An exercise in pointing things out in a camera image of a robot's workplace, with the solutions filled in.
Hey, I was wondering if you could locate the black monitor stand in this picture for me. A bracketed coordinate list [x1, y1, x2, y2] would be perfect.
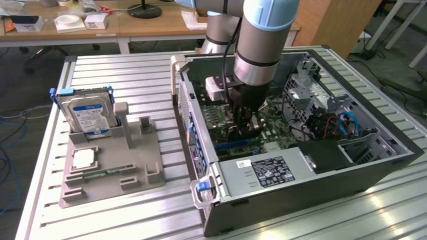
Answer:
[127, 0, 163, 20]

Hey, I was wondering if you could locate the grey parts rack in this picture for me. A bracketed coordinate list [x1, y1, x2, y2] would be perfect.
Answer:
[59, 101, 168, 210]

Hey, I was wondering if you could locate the wooden desk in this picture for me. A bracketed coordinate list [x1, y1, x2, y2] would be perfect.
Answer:
[0, 0, 302, 55]

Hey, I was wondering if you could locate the green graphics card black fan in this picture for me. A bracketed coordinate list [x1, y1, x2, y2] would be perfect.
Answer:
[227, 109, 268, 147]

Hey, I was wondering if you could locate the blue wire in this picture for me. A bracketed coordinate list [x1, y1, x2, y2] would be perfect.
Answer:
[336, 112, 362, 136]

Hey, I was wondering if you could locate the silver CPU chip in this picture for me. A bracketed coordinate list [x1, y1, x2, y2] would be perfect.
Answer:
[74, 149, 99, 170]

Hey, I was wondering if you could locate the black power adapter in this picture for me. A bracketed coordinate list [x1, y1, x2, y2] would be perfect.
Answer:
[358, 49, 378, 61]

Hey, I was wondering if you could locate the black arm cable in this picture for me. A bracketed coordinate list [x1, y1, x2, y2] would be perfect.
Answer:
[222, 14, 242, 102]

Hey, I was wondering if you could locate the grey power supply unit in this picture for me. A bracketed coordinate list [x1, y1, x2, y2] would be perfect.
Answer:
[218, 147, 316, 198]

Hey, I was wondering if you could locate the white square tray with bowl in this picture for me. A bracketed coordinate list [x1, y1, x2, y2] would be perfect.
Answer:
[54, 14, 88, 34]

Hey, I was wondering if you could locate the silver perforated disk bay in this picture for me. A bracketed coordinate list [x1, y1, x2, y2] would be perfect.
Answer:
[282, 72, 335, 118]

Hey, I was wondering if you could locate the wooden cabinet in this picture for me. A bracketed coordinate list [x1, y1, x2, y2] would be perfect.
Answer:
[292, 0, 383, 59]

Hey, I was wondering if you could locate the small white box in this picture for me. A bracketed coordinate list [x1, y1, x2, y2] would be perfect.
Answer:
[83, 13, 110, 30]

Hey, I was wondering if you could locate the blue floor cable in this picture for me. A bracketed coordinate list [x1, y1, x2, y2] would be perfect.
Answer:
[0, 119, 28, 216]

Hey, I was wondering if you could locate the black office chair base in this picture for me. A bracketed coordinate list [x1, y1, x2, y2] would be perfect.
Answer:
[19, 43, 102, 75]

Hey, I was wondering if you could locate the green motherboard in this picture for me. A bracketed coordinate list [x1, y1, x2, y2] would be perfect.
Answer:
[199, 92, 302, 161]

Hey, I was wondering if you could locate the green RAM stick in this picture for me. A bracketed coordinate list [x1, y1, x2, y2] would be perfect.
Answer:
[82, 167, 127, 179]

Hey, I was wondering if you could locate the white floor cable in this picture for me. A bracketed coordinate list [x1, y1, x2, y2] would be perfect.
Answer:
[0, 104, 55, 120]

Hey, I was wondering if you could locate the grey metal disk bay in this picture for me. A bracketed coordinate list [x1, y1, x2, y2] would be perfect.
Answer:
[338, 132, 398, 166]

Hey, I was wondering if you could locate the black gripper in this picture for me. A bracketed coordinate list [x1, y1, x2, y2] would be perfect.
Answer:
[228, 83, 272, 113]

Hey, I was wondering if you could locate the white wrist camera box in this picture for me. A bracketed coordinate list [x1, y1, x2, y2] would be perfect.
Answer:
[204, 76, 235, 103]

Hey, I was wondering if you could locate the CPU socket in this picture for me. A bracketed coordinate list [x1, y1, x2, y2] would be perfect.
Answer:
[220, 104, 235, 124]

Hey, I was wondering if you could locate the small silver heatsink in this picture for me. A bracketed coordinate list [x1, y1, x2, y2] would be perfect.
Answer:
[263, 143, 286, 154]

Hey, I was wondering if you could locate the white paper stack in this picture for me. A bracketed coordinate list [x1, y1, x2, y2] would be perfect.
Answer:
[180, 10, 210, 31]

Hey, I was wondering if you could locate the red wire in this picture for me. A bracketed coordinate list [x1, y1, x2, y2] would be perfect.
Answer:
[324, 116, 335, 139]

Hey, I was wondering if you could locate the white table frame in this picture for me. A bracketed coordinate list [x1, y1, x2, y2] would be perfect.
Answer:
[364, 0, 427, 68]

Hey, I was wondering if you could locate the hard disk blue caddy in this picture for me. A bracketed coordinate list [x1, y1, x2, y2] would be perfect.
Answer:
[50, 83, 118, 139]

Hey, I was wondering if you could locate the black flat box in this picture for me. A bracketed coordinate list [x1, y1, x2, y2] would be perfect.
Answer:
[8, 15, 42, 25]

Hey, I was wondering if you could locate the white labelled box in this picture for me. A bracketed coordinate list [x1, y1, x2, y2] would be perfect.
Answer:
[15, 22, 47, 33]

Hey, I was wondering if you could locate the open black PC case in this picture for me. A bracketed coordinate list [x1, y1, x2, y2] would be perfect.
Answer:
[170, 48, 426, 238]

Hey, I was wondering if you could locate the blue expansion slot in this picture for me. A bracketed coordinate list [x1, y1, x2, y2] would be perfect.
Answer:
[214, 139, 251, 151]

